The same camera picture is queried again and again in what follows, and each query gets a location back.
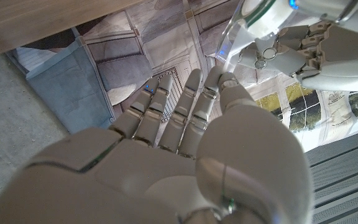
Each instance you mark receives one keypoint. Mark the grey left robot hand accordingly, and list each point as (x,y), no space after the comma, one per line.
(337,53)

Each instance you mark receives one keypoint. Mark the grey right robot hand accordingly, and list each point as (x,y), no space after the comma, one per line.
(135,174)

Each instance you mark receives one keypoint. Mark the printed living room backdrop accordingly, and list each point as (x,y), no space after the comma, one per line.
(129,46)

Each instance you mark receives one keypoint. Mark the grey perforated panel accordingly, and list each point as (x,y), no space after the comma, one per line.
(346,186)

